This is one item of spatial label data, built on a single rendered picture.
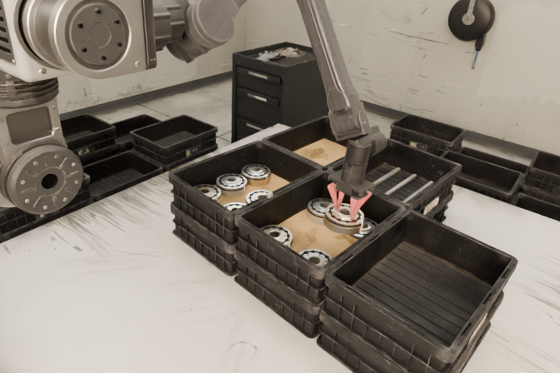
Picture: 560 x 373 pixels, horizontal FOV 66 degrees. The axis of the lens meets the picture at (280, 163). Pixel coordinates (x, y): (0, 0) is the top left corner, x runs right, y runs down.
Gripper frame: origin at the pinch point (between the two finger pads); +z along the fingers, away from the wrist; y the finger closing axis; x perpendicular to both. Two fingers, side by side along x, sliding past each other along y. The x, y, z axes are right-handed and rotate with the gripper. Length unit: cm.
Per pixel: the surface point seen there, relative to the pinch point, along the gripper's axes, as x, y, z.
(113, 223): 29, 68, 30
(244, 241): 18.9, 16.7, 11.0
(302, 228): -1.7, 13.5, 13.9
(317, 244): 1.0, 5.9, 13.9
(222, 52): -254, 351, 55
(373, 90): -315, 175, 59
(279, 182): -15.8, 36.5, 13.5
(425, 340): 19.2, -33.3, 4.3
